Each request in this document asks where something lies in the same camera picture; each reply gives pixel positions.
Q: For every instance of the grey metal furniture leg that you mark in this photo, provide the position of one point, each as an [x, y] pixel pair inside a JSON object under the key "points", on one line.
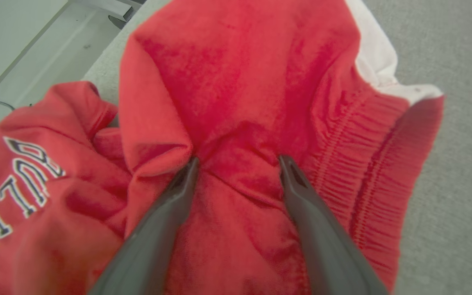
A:
{"points": [[109, 5]]}

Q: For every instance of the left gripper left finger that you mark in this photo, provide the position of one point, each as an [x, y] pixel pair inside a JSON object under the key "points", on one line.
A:
{"points": [[154, 246]]}

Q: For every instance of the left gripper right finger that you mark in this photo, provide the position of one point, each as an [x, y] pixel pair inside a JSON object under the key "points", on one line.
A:
{"points": [[326, 254]]}

